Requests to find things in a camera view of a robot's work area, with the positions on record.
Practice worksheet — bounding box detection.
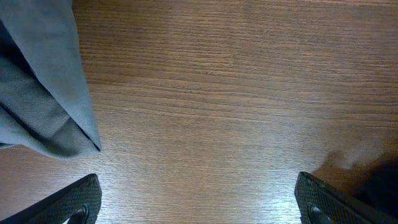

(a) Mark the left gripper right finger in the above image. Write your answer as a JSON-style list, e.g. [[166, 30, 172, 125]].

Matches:
[[294, 172, 397, 224]]

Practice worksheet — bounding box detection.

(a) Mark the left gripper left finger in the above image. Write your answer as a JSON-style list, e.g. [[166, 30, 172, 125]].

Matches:
[[1, 174, 102, 224]]

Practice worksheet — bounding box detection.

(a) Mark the black t-shirt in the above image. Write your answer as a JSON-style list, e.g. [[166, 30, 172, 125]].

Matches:
[[355, 160, 397, 218]]

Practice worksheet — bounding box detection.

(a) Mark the grey folded garment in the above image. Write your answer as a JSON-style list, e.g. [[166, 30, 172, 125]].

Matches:
[[1, 0, 101, 159]]

